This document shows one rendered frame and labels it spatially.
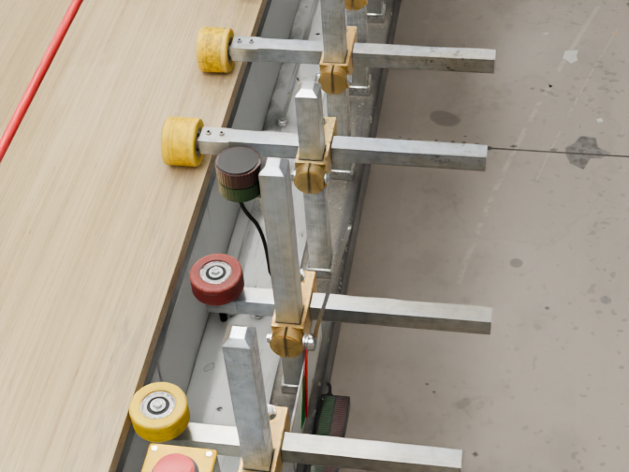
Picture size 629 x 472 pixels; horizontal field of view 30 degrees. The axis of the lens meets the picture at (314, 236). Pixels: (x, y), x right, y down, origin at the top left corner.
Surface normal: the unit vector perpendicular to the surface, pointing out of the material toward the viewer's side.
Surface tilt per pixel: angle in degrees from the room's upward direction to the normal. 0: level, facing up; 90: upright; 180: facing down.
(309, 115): 90
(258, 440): 90
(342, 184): 0
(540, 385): 0
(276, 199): 90
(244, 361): 90
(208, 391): 0
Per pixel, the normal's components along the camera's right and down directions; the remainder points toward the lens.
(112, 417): -0.06, -0.70
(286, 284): -0.16, 0.71
